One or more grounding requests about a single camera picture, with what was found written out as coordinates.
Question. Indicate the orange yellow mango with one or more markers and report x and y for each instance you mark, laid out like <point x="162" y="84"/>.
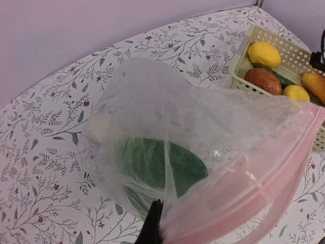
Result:
<point x="314" y="83"/>

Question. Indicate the brown potato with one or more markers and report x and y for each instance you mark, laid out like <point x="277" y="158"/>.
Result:
<point x="264" y="80"/>

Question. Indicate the beige perforated plastic basket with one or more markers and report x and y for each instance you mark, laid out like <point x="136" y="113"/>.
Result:
<point x="295" y="62"/>

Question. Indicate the green cucumber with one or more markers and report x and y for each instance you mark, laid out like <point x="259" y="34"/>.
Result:
<point x="286" y="82"/>

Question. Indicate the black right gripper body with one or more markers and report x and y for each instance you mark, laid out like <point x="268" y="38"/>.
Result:
<point x="317" y="60"/>

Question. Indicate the yellow round lemon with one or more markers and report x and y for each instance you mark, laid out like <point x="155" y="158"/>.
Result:
<point x="296" y="92"/>

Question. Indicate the green white bok choy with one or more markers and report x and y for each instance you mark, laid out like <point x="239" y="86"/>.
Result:
<point x="141" y="162"/>

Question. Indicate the clear zip top bag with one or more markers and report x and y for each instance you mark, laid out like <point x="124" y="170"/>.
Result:
<point x="255" y="152"/>

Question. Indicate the floral patterned table mat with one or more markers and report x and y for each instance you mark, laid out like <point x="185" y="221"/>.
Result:
<point x="46" y="196"/>

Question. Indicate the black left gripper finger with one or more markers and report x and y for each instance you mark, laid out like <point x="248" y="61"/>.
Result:
<point x="150" y="233"/>

